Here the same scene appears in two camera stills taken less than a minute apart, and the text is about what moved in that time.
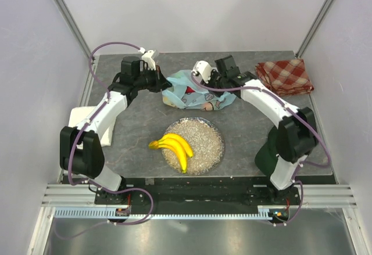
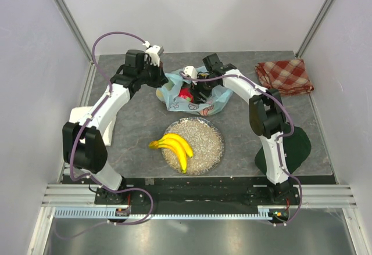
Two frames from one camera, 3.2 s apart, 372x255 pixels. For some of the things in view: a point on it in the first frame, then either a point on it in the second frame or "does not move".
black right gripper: x=213 y=74 to x=196 y=90
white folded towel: x=77 y=113 does not move
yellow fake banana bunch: x=176 y=143 does not move
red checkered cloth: x=285 y=77 does not move
